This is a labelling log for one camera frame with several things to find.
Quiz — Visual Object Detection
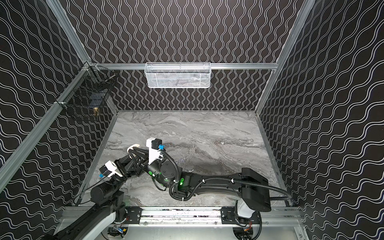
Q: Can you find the white wire mesh basket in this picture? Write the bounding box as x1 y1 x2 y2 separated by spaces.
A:
144 62 212 89

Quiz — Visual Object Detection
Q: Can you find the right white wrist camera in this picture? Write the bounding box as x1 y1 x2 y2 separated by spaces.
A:
146 138 164 165

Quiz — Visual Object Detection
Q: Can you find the cream earbud charging case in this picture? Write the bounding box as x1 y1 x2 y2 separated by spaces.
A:
127 144 140 153

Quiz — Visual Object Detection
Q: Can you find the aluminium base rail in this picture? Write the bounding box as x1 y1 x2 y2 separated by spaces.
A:
59 205 304 228

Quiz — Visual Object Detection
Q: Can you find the black wire basket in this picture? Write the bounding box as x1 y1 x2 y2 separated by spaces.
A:
58 65 117 122

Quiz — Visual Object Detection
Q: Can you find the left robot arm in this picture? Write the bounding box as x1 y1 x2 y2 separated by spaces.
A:
42 154 148 240

